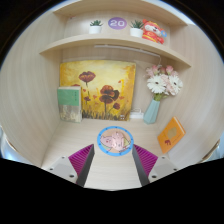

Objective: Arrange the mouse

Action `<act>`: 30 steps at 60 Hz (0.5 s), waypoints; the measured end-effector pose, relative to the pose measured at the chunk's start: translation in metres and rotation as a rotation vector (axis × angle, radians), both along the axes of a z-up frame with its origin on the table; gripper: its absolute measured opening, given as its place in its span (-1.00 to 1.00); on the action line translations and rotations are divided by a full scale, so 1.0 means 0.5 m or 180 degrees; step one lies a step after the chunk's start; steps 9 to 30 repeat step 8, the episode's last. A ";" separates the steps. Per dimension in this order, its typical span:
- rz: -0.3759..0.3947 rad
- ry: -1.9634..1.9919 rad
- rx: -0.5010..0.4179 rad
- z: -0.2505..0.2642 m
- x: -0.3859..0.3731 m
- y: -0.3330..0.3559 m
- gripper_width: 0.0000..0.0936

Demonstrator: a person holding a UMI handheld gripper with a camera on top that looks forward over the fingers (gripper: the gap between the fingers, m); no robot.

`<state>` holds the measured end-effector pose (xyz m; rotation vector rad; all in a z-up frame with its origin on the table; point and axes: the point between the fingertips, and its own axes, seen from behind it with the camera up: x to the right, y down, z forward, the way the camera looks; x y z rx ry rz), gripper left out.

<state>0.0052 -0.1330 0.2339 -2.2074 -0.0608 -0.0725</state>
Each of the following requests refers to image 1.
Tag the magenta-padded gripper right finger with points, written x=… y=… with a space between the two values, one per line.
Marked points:
x=162 y=167

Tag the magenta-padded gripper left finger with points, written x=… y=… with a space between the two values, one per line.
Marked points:
x=63 y=167

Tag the pink computer mouse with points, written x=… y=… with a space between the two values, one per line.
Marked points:
x=112 y=141

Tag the round blue cartoon mouse pad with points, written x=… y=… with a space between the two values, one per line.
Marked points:
x=128 y=141

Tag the orange cover book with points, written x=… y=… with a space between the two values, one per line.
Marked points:
x=171 y=135

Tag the pale teal faceted vase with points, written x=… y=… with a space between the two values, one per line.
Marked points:
x=151 y=112

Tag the green cover book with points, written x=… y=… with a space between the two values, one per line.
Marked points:
x=69 y=103

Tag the pink and white flower bouquet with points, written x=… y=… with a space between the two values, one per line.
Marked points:
x=163 y=81

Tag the yellow poppy flower painting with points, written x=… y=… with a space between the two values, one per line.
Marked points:
x=106 y=83

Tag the white light bar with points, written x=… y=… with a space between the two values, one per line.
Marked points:
x=126 y=49

